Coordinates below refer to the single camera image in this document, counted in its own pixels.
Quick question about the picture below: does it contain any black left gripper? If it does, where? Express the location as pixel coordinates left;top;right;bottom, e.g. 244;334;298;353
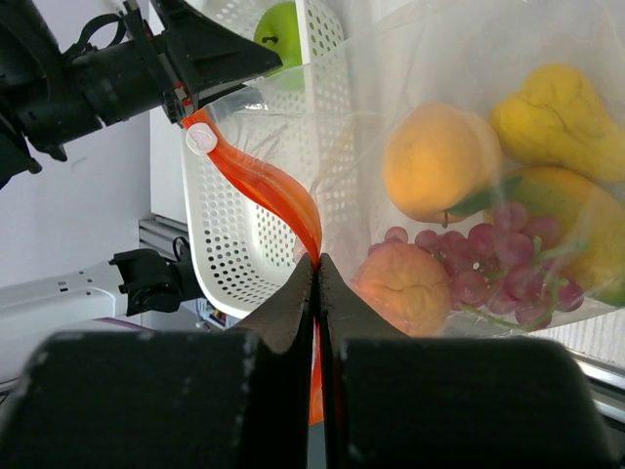
58;0;282;127

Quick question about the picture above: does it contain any orange peach with leaf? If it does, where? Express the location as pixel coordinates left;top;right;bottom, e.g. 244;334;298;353
382;102;504;224

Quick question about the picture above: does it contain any yellow green mango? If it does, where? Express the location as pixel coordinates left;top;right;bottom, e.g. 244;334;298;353
505;166;624;308

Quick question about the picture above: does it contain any white perforated plastic basket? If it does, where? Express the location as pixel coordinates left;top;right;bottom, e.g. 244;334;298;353
181;1;358;319

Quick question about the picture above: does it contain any yellow pear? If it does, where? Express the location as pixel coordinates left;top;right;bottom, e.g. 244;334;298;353
489;64;624;184

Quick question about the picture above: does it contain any aluminium front rail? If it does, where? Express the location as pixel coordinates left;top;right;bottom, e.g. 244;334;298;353
139;210;624;420

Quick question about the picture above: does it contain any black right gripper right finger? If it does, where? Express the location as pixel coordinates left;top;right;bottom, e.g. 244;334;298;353
317;255;624;468

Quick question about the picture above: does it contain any pink peach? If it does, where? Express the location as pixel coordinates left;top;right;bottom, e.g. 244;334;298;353
351;242;451;337

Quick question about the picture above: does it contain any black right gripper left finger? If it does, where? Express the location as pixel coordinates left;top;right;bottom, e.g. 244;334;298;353
1;257;315;468

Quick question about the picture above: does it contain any red grape bunch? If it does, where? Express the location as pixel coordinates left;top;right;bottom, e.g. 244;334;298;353
365;203;585;331

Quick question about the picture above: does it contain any green apple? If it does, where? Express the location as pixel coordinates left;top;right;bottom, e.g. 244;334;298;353
253;1;303;78

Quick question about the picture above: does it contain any clear orange zip bag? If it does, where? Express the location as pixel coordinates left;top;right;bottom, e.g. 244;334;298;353
181;0;625;426

